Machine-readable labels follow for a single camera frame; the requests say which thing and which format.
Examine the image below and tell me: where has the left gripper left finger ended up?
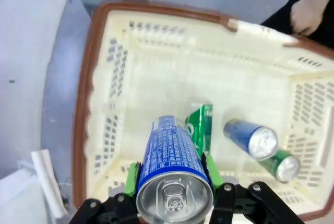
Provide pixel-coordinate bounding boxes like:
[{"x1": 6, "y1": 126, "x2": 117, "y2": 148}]
[{"x1": 68, "y1": 161, "x2": 143, "y2": 224}]

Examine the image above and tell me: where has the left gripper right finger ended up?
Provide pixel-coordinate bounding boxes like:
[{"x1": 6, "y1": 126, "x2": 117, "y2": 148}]
[{"x1": 200, "y1": 153, "x2": 301, "y2": 224}]

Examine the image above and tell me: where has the green drink can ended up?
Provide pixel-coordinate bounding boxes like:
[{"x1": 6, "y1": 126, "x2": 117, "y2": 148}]
[
  {"x1": 257, "y1": 149, "x2": 301, "y2": 184},
  {"x1": 184, "y1": 103, "x2": 213, "y2": 157}
]

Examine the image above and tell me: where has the blue drink can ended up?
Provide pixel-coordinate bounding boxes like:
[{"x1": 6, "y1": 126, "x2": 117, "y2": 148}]
[
  {"x1": 136, "y1": 115, "x2": 213, "y2": 222},
  {"x1": 223, "y1": 119, "x2": 279, "y2": 161}
]

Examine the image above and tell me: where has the cream plastic shopping basket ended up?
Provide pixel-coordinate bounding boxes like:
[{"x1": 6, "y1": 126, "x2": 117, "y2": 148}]
[{"x1": 73, "y1": 2, "x2": 334, "y2": 222}]

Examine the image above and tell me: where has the person's right hand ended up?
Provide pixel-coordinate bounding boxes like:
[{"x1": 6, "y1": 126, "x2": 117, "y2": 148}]
[{"x1": 291, "y1": 0, "x2": 330, "y2": 36}]

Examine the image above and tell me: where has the white plastic tube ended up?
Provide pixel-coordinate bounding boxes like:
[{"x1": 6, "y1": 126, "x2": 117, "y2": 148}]
[{"x1": 30, "y1": 149, "x2": 68, "y2": 219}]

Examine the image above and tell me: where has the white block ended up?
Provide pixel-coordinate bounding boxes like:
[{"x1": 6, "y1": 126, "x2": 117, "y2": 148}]
[{"x1": 0, "y1": 170, "x2": 54, "y2": 224}]

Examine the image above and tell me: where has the person in black clothes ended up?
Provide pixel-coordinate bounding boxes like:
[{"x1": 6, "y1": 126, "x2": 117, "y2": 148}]
[{"x1": 260, "y1": 0, "x2": 334, "y2": 52}]

